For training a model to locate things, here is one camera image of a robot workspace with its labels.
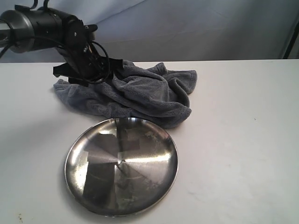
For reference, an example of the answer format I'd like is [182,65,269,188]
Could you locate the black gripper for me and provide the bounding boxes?
[53,41,124,81]

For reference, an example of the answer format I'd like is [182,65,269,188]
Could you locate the grey-blue fleece towel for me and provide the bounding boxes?
[53,61,198,129]

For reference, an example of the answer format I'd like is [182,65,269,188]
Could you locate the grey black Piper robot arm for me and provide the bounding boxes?
[0,0,123,86]

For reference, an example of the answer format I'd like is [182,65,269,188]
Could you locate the blue-grey backdrop curtain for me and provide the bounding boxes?
[0,0,299,63]

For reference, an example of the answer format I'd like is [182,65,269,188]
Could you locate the round stainless steel plate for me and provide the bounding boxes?
[64,118,178,217]

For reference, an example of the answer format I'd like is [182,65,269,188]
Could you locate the black stand pole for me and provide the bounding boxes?
[281,13,299,59]

